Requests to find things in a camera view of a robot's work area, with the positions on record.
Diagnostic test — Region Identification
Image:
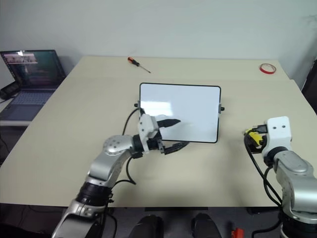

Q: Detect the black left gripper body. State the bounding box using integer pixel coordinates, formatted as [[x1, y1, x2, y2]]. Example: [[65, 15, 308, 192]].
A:
[[148, 135, 166, 156]]

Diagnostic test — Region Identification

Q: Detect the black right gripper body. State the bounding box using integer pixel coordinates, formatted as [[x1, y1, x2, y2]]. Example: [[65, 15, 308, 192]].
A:
[[257, 130, 268, 150]]

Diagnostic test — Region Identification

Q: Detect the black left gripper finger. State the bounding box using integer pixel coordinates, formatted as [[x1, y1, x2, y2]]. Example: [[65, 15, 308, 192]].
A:
[[163, 143, 185, 156], [158, 119, 182, 129]]

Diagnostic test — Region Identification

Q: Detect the yellow and black eraser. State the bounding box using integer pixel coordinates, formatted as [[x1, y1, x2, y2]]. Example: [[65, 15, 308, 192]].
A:
[[247, 131, 264, 149]]

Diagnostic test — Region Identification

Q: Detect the small black-framed whiteboard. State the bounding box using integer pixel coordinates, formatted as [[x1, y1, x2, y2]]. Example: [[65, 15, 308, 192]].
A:
[[134, 82, 225, 149]]

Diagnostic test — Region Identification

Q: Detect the red tape roll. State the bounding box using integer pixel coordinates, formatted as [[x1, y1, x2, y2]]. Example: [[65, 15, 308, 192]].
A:
[[259, 62, 278, 75]]

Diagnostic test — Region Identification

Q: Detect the large black object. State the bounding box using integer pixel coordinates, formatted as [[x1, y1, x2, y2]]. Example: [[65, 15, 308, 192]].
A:
[[301, 59, 317, 108]]

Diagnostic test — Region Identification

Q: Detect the orange and black screwdriver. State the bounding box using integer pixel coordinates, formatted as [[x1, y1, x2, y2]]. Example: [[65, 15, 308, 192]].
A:
[[127, 57, 152, 74]]

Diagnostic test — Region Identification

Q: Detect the dark rounded shape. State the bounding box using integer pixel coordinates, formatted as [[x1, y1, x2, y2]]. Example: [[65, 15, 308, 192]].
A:
[[191, 213, 221, 238], [128, 215, 164, 238]]

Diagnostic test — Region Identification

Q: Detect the small red object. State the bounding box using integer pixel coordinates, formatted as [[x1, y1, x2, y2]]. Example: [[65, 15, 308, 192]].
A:
[[230, 227, 245, 238]]

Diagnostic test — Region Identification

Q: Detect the open grey laptop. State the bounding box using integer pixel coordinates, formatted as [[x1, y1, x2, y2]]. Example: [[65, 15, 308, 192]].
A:
[[0, 49, 67, 121]]

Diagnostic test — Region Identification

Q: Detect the small black device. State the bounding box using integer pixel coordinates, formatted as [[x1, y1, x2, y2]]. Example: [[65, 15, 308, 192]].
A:
[[0, 83, 20, 101]]

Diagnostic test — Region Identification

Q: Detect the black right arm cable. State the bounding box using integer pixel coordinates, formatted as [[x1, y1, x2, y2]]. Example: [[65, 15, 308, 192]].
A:
[[243, 124, 284, 207]]

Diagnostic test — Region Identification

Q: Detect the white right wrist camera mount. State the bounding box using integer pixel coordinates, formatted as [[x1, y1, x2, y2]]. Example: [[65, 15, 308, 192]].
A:
[[261, 116, 291, 156]]

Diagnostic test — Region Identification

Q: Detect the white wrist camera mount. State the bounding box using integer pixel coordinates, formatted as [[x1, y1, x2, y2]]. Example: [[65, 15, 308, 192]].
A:
[[137, 114, 162, 152], [261, 116, 291, 156]]

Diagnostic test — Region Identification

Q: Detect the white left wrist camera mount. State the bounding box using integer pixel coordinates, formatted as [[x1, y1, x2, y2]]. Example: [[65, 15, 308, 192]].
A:
[[137, 114, 162, 152]]

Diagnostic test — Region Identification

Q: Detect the black under-table frame bar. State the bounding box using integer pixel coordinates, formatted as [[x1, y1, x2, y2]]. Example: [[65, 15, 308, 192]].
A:
[[145, 207, 279, 215]]

